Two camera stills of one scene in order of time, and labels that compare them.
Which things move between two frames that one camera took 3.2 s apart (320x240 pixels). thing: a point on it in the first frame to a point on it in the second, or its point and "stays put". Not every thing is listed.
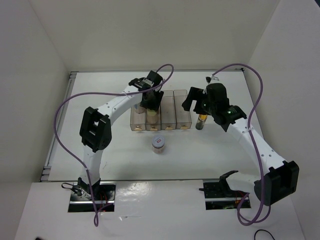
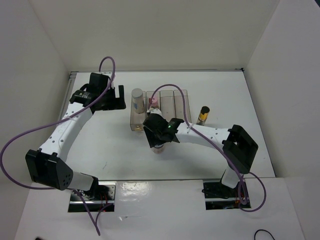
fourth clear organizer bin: [182, 117] stays put
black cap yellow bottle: [201, 120] stays put
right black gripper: [195, 92] to [149, 134]
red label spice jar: [158, 144] stays put
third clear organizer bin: [167, 110] stays put
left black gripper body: [154, 101] to [101, 93]
